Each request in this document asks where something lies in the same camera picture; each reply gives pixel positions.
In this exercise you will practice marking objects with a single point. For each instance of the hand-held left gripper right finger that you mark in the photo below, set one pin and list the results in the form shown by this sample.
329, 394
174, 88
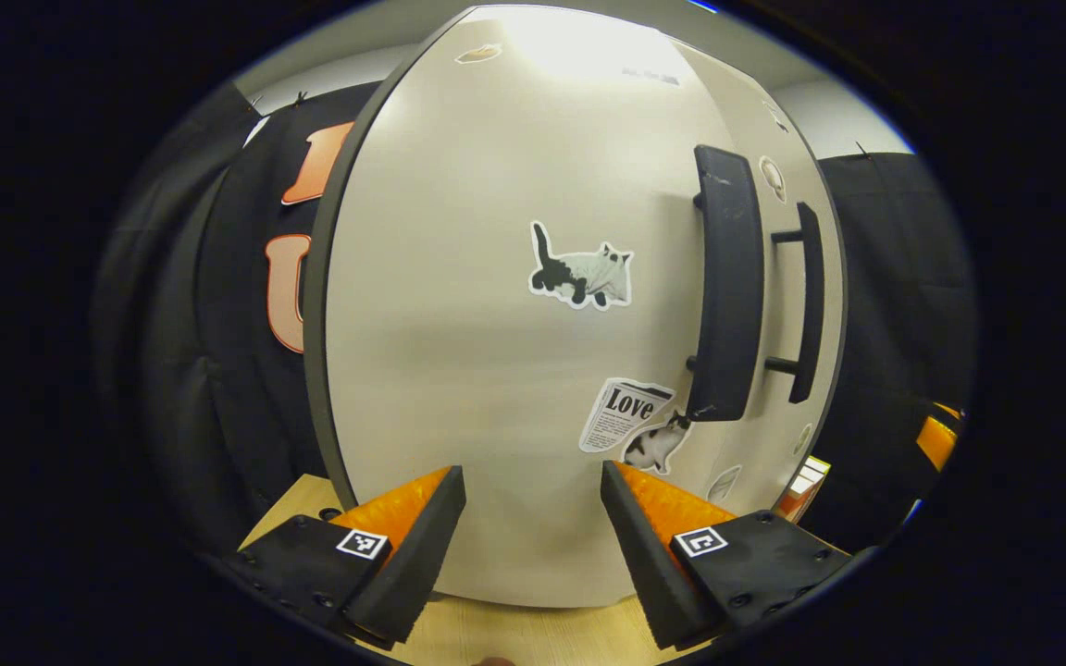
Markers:
649, 569

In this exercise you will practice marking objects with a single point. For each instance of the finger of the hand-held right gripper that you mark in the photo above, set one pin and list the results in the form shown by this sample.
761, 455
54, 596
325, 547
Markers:
938, 439

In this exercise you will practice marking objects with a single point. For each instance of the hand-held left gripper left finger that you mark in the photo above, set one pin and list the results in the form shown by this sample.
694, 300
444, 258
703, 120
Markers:
417, 564

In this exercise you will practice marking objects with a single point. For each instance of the white cabinet door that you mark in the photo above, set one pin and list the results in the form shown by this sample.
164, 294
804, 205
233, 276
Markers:
831, 305
459, 324

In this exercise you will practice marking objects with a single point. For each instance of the white shoe cabinet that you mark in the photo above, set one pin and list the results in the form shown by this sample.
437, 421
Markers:
314, 305

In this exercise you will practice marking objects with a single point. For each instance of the orange cardboard box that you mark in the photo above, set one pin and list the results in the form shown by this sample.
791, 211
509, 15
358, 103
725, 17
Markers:
803, 486

